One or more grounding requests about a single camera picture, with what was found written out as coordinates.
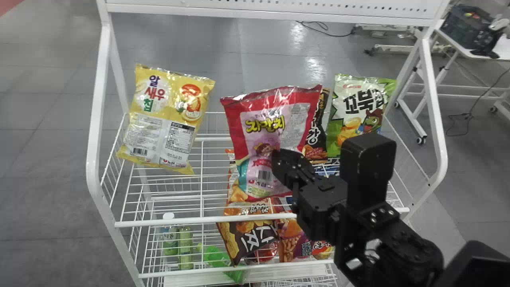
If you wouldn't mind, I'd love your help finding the black snack packet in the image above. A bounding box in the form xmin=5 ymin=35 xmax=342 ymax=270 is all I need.
xmin=302 ymin=88 xmax=332 ymax=164

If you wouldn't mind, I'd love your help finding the orange snack packet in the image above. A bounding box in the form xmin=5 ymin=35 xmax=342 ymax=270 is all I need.
xmin=277 ymin=217 xmax=336 ymax=263

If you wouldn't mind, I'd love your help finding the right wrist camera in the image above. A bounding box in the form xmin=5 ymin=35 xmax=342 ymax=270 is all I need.
xmin=339 ymin=132 xmax=397 ymax=212

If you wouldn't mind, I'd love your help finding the green bottle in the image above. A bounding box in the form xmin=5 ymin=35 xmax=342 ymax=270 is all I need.
xmin=178 ymin=226 xmax=194 ymax=270
xmin=161 ymin=212 xmax=179 ymax=256

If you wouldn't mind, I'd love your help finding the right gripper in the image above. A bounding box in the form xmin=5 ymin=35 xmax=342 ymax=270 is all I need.
xmin=271 ymin=148 xmax=351 ymax=241

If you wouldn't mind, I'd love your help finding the yellow snack packet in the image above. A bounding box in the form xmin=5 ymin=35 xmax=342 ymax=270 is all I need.
xmin=116 ymin=63 xmax=216 ymax=175

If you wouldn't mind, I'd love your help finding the red snack packet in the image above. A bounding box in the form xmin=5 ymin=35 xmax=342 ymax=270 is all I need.
xmin=220 ymin=84 xmax=323 ymax=202

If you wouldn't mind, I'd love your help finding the white side table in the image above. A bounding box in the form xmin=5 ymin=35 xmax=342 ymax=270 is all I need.
xmin=394 ymin=18 xmax=510 ymax=145

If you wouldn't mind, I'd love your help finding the black cable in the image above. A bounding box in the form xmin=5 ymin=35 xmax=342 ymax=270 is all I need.
xmin=445 ymin=67 xmax=510 ymax=137
xmin=296 ymin=21 xmax=356 ymax=38

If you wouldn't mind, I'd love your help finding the green snack packet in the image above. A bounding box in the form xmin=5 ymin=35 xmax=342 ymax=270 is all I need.
xmin=326 ymin=73 xmax=397 ymax=158

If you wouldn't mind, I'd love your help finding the brown snack packet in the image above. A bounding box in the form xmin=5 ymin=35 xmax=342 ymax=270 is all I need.
xmin=216 ymin=201 xmax=280 ymax=267

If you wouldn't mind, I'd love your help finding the white wire rack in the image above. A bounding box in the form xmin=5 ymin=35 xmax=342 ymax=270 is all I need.
xmin=86 ymin=0 xmax=449 ymax=287

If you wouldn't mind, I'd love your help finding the green plastic packet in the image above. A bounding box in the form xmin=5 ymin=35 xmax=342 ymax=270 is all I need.
xmin=197 ymin=243 xmax=246 ymax=284

